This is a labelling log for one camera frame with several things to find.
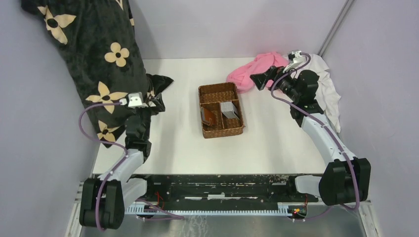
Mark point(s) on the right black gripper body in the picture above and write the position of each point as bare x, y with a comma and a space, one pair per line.
286, 84

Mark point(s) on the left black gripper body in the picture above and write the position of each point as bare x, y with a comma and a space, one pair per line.
146, 112

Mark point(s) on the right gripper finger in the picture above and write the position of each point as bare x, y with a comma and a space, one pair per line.
272, 72
264, 80

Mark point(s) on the brown leather card holder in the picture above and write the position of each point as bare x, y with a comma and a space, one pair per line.
207, 117

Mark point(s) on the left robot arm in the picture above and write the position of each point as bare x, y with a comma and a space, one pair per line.
106, 197

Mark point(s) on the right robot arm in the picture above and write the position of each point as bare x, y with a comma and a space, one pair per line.
346, 178

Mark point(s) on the grey card stack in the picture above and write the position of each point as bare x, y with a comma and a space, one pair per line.
229, 110

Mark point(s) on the pink cloth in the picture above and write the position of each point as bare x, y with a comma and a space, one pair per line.
261, 63

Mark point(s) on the white cloth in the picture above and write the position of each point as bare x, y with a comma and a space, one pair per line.
326, 94

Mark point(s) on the brown woven basket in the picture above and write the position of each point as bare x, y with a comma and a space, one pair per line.
210, 98

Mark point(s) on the black floral pillow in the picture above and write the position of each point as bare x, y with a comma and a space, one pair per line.
96, 39

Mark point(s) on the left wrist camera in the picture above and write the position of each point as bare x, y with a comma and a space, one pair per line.
135, 100

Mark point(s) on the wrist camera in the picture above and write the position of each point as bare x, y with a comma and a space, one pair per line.
295, 60
135, 100

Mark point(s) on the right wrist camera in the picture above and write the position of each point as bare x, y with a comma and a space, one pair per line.
295, 60

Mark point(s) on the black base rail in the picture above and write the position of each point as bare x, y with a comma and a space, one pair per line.
165, 188

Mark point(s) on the grey cable duct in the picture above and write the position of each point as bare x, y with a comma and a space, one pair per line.
142, 209

